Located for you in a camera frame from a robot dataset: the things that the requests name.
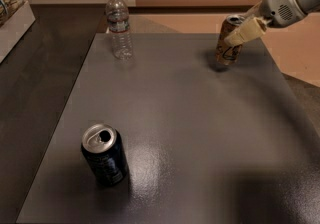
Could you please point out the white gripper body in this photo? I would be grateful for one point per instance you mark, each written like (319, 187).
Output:
(277, 7)

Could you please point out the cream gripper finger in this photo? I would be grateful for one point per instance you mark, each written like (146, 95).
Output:
(253, 11)
(251, 29)

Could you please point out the orange soda can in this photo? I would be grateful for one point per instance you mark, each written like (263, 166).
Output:
(227, 55)

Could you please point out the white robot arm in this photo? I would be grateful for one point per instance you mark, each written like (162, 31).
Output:
(308, 6)

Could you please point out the clear plastic water bottle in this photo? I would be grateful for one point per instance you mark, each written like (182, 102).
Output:
(117, 15)

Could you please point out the dark blue soda can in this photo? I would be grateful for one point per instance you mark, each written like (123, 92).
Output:
(102, 148)

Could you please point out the white box with patterned items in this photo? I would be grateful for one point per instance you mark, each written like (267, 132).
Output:
(16, 17)

